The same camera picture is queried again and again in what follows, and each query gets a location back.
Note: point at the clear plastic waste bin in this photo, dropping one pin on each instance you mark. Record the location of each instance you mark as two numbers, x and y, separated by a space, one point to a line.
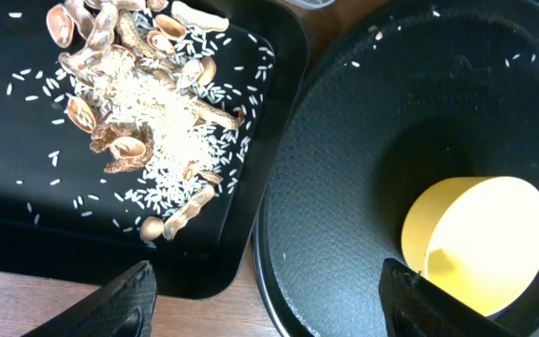
311 4

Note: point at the round black serving tray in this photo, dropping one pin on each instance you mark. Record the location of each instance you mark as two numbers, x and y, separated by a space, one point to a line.
419 92

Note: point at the yellow bowl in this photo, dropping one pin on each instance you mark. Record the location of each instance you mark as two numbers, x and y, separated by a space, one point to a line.
476 238

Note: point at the food scraps peanut shells rice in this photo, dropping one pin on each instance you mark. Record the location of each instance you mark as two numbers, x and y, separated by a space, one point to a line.
145 93

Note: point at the black rectangular tray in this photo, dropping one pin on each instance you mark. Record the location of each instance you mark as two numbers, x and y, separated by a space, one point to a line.
63 217

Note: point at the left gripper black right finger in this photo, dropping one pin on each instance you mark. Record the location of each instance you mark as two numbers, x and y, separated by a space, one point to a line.
414 307

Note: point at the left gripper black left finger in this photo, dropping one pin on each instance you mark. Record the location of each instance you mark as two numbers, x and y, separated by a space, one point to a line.
122 308

